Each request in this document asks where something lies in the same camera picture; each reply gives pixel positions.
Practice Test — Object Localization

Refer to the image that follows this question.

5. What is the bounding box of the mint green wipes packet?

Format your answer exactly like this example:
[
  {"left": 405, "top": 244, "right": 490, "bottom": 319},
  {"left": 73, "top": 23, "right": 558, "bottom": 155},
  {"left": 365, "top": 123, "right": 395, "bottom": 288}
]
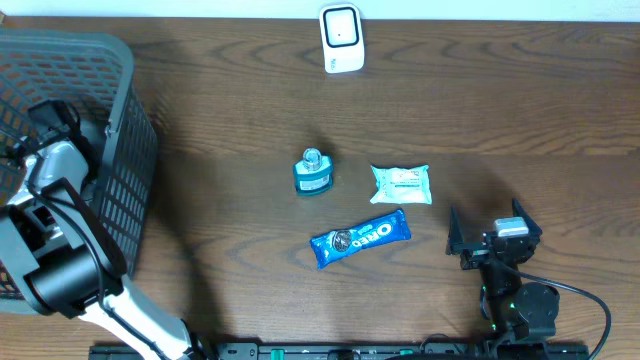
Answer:
[{"left": 370, "top": 165, "right": 432, "bottom": 205}]

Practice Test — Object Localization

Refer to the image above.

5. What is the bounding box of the teal lidded small jar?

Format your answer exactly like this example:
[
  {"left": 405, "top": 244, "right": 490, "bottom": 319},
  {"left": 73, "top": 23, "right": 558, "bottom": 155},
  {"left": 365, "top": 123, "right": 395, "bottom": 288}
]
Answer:
[{"left": 292, "top": 148, "right": 334, "bottom": 196}]

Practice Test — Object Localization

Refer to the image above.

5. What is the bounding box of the white barcode scanner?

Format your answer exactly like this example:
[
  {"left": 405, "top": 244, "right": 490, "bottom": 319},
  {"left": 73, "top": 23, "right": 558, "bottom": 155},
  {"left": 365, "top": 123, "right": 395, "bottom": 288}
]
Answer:
[{"left": 319, "top": 3, "right": 365, "bottom": 74}]

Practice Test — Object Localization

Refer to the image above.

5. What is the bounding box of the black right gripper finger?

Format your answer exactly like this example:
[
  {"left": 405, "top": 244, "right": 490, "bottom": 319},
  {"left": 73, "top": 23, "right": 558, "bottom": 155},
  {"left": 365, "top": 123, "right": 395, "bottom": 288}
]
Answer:
[
  {"left": 512, "top": 198, "right": 542, "bottom": 237},
  {"left": 446, "top": 207, "right": 464, "bottom": 255}
]

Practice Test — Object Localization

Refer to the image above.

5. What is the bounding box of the grey plastic shopping basket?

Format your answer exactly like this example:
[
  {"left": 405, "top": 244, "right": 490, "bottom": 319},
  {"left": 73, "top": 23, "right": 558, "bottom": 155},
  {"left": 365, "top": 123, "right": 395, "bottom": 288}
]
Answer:
[{"left": 0, "top": 27, "right": 159, "bottom": 317}]

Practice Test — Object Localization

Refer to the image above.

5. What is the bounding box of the blue Oreo cookie pack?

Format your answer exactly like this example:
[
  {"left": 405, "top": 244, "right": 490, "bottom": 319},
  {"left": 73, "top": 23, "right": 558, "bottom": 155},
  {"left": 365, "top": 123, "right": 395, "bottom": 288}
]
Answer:
[{"left": 310, "top": 209, "right": 412, "bottom": 269}]

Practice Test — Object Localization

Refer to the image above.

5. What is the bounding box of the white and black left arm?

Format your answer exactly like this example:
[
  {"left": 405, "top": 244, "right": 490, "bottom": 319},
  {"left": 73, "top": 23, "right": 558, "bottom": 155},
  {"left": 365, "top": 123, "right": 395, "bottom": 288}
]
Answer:
[{"left": 1, "top": 100, "right": 215, "bottom": 359}]

